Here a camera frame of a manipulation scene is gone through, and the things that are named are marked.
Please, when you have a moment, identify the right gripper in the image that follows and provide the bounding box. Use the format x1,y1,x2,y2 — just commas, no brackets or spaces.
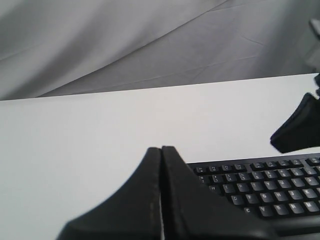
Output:
306,18,320,96

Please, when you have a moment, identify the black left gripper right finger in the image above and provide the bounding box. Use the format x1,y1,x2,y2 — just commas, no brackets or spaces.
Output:
160,146,274,240

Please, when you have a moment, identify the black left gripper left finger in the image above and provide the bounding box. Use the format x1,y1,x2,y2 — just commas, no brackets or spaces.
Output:
57,147,162,240

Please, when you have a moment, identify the grey backdrop cloth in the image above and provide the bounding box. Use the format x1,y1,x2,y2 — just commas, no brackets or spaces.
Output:
0,0,320,100

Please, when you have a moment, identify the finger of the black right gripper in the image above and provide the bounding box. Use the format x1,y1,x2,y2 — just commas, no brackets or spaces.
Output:
270,93,320,154

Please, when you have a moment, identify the black computer keyboard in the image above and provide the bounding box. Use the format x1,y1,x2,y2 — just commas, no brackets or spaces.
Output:
189,153,320,240

